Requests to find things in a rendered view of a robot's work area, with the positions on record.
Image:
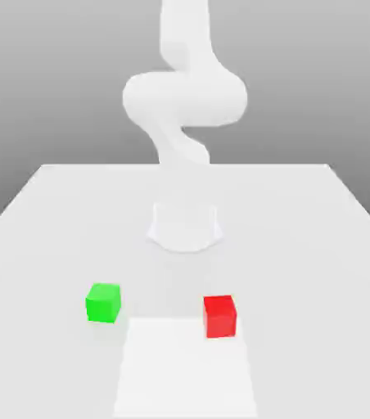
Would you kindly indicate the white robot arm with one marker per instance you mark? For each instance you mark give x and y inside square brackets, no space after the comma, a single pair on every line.
[185,98]

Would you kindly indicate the small red cube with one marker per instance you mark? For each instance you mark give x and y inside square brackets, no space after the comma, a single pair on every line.
[220,317]

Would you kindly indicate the small green cube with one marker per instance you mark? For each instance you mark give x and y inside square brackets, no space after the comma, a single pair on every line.
[103,302]

